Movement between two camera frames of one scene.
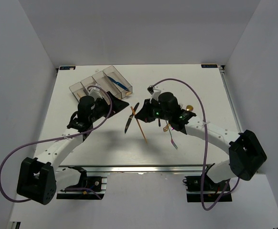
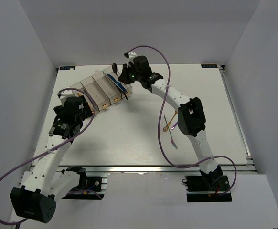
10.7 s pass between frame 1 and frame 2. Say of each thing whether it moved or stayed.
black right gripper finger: moved
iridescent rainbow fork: stayed
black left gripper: moved
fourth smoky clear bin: stayed
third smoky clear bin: stayed
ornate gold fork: stayed
